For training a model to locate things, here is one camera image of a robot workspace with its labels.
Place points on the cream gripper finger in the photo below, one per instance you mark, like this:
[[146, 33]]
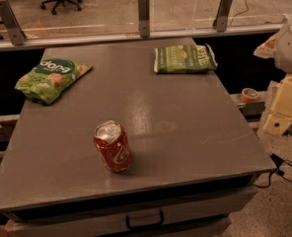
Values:
[[280, 113], [266, 49]]

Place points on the green jalapeno chip bag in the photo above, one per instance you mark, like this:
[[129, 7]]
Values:
[[181, 59]]

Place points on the dented red coke can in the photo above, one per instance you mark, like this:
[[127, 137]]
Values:
[[111, 142]]

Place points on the light green Dang snack bag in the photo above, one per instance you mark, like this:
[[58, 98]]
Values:
[[50, 78]]

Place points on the orange tape roll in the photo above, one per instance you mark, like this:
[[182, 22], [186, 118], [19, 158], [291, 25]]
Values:
[[249, 95]]

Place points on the grey drawer front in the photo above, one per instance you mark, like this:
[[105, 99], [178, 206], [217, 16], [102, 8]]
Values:
[[205, 217]]

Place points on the right metal glass bracket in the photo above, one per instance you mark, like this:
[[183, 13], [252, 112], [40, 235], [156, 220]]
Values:
[[221, 21]]

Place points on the metal glass bracket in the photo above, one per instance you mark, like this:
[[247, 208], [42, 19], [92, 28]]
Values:
[[143, 16], [15, 33], [221, 21]]

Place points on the middle metal glass bracket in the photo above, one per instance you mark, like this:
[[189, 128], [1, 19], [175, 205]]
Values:
[[143, 16]]

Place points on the black drawer handle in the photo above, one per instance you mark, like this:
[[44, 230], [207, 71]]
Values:
[[142, 220]]

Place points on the left metal glass bracket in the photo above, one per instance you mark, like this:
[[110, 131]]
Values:
[[15, 33]]

